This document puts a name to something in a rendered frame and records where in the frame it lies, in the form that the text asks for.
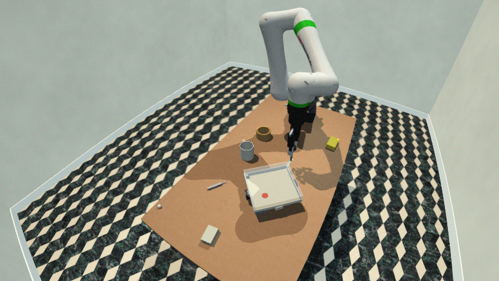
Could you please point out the yellow rectangular block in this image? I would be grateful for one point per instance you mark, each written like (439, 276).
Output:
(332, 143)

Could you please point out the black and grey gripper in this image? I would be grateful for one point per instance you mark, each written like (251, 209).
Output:
(295, 129)

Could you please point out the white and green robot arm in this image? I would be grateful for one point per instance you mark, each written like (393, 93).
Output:
(302, 87)

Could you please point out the grey mug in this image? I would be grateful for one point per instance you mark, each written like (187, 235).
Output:
(246, 153)

